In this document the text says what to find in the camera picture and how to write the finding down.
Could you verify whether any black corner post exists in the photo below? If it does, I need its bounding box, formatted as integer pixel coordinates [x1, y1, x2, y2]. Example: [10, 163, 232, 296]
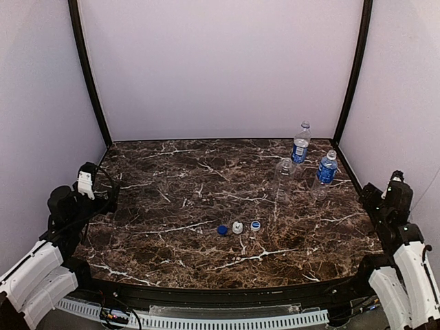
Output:
[332, 0, 373, 149]
[67, 0, 113, 149]

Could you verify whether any blue label Pocari Sweat bottle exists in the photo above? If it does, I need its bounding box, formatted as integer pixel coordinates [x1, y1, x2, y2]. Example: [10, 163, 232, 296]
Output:
[310, 149, 338, 201]

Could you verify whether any white flip bottle cap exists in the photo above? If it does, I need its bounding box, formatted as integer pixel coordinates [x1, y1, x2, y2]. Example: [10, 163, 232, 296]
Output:
[232, 221, 243, 234]

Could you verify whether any blue white bottle cap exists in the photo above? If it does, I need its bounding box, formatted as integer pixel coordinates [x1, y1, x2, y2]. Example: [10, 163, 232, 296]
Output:
[250, 221, 261, 231]

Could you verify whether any blue Pepsi bottle cap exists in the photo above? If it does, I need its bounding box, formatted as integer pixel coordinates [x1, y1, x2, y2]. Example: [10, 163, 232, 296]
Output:
[217, 225, 228, 237]

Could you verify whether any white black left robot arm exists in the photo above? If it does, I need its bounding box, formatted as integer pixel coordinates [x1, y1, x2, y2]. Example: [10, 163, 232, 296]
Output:
[1, 186, 120, 329]

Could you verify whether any Pepsi bottle with blue cap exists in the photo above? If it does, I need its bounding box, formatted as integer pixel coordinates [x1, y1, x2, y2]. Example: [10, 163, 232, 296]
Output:
[291, 120, 311, 165]

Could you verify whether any black left corner post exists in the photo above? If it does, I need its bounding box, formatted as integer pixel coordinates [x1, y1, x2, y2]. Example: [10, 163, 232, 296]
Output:
[67, 0, 113, 149]

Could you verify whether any clear bottle white cap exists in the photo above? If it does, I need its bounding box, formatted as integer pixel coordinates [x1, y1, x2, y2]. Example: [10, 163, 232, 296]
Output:
[272, 158, 296, 203]

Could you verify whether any black right corner post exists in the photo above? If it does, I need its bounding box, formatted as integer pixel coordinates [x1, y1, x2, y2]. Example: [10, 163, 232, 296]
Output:
[332, 0, 373, 149]

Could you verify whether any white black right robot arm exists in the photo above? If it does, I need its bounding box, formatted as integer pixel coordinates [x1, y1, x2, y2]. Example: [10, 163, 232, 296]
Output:
[360, 171, 439, 329]

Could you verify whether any black curved front rail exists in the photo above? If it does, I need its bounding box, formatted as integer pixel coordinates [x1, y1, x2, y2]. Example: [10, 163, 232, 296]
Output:
[67, 257, 375, 310]

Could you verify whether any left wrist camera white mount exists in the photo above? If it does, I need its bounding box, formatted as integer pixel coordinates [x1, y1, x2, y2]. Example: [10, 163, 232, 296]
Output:
[76, 162, 98, 200]

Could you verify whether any white slotted cable duct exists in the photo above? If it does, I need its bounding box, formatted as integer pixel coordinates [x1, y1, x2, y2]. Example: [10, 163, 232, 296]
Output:
[56, 298, 329, 329]

